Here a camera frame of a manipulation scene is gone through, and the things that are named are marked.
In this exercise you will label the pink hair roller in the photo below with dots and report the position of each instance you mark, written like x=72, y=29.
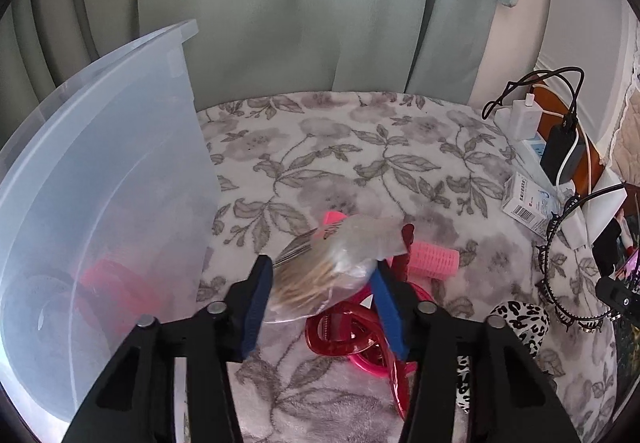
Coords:
x=435, y=260

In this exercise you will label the white cylinder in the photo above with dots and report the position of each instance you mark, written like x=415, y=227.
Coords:
x=605, y=208

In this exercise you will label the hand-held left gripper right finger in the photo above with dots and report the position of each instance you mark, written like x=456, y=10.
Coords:
x=395, y=318

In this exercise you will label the clear plastic container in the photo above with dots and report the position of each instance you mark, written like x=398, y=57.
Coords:
x=100, y=148

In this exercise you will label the floral blanket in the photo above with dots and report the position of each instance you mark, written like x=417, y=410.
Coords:
x=350, y=148

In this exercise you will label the quilted lace cover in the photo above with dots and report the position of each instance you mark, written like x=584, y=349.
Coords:
x=630, y=143

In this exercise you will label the small white box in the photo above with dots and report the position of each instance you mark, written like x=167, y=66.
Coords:
x=525, y=203

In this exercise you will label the black clover headband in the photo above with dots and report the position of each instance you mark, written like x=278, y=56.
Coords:
x=545, y=268

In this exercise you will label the leopard print scrunchie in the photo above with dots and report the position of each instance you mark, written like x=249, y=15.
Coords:
x=520, y=323

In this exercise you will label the white charger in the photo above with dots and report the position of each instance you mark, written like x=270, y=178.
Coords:
x=524, y=118

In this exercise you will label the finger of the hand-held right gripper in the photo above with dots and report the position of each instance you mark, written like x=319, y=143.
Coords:
x=620, y=295

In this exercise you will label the black cloth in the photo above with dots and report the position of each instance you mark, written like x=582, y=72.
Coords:
x=610, y=243

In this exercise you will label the bag of toothpicks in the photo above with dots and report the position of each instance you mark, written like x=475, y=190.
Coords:
x=320, y=283

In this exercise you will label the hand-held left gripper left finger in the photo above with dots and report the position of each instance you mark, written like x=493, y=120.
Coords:
x=255, y=313

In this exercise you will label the red hair claw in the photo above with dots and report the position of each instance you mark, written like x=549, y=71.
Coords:
x=340, y=333

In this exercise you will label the black charger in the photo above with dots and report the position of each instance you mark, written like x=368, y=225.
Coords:
x=560, y=153

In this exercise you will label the white power strip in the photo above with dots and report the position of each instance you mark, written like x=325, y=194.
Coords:
x=532, y=153

